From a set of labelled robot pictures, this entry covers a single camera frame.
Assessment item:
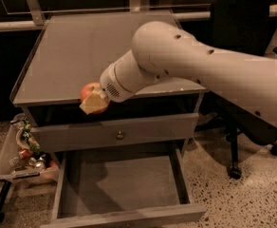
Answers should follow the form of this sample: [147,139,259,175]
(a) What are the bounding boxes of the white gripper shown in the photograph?
[80,64,134,115]

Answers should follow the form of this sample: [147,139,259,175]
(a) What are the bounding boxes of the red apple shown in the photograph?
[80,83,109,115]

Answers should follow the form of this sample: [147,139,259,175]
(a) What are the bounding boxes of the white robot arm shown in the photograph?
[80,21,277,127]

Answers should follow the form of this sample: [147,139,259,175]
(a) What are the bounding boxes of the closed grey top drawer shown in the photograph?
[32,113,198,152]

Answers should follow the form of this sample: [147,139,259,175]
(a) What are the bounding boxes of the round metal drawer knob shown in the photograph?
[117,131,124,140]

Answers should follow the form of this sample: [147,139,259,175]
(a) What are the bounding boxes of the grey drawer cabinet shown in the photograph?
[9,9,214,228]

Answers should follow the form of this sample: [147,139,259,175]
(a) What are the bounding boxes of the open grey middle drawer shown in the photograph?
[41,146,206,228]

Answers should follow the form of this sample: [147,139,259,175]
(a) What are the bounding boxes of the green snack packet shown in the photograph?
[21,122,42,154]

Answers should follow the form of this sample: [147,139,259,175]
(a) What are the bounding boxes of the silver can in bin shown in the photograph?
[34,161,46,171]

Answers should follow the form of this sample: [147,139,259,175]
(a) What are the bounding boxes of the clear plastic bin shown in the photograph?
[0,113,59,183]

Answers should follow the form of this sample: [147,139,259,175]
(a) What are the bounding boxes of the black stand leg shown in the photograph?
[0,180,11,223]

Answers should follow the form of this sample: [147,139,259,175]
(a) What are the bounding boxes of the black office chair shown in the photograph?
[198,0,277,180]

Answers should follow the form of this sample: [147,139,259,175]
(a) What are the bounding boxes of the metal wall rail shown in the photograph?
[0,0,277,33]

